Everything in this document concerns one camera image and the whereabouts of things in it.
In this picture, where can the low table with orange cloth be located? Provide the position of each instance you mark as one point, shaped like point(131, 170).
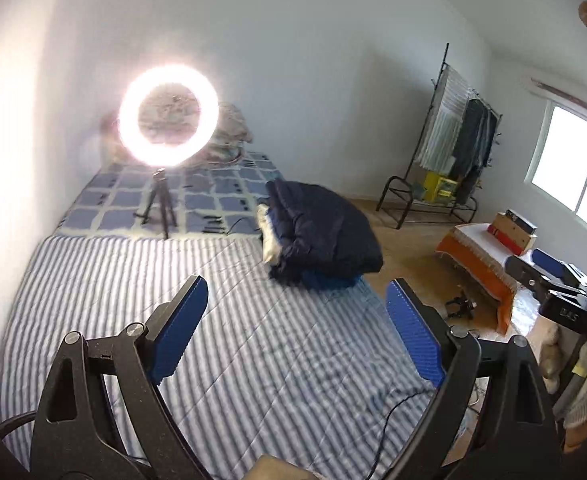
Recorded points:
point(478, 275)

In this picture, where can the blue and white jacket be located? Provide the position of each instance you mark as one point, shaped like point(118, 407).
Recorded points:
point(333, 280)

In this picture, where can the blue checked bed sheet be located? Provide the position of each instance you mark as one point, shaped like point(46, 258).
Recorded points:
point(208, 195)

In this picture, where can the striped hanging cloth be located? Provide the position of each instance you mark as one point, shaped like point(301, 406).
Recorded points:
point(441, 130)

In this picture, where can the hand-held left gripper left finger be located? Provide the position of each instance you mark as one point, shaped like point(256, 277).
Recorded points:
point(181, 330)

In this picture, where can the clear plastic sheet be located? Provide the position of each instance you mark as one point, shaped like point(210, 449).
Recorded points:
point(526, 310)

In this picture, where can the dark hanging clothes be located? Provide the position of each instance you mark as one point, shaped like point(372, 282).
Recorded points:
point(473, 145)

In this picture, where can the stack of boxes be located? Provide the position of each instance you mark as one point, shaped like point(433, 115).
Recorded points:
point(511, 227)

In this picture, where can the black tripod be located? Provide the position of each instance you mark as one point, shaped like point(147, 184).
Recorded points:
point(159, 195)

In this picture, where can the cream bag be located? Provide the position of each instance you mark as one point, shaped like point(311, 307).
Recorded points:
point(552, 355)

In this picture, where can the window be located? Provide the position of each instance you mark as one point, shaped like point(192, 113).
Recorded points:
point(563, 160)

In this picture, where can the person's tan clothing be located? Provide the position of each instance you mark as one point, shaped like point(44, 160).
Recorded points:
point(283, 470)

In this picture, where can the black device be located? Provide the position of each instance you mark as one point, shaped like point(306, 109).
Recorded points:
point(461, 305)

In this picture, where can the blue striped blanket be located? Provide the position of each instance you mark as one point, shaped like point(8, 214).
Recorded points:
point(253, 335)

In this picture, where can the dark flat box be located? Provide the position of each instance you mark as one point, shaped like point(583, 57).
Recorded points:
point(521, 219)

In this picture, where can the wooden curtain rail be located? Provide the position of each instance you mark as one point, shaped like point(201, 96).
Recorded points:
point(573, 97)

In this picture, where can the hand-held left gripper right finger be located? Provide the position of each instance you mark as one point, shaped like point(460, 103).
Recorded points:
point(413, 330)

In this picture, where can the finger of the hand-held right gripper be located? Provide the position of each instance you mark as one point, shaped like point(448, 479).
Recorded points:
point(523, 270)
point(548, 260)

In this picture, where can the navy puffer jacket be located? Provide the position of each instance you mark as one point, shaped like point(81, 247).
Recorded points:
point(323, 225)

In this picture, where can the red box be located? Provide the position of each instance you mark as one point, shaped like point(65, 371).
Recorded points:
point(511, 245)

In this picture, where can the black clothes rack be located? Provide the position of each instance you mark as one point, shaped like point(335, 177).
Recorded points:
point(445, 60)

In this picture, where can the yellow box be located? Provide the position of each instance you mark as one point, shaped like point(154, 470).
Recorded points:
point(441, 187)

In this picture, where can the black curved bar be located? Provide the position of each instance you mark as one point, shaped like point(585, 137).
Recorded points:
point(13, 422)

